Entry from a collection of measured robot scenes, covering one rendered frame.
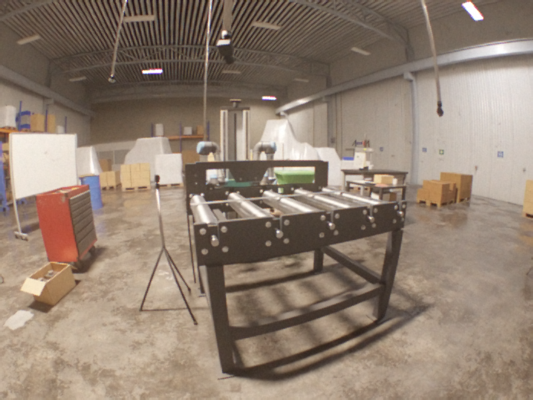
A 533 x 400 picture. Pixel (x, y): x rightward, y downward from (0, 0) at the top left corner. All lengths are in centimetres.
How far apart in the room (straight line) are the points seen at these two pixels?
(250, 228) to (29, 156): 490
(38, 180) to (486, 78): 1443
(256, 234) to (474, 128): 1095
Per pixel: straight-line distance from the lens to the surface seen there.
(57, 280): 262
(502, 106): 1125
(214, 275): 108
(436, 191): 696
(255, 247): 110
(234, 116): 284
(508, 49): 1119
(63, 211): 289
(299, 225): 115
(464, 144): 1158
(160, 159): 995
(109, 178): 1144
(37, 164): 550
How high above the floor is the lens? 122
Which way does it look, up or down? 11 degrees down
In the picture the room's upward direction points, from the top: straight up
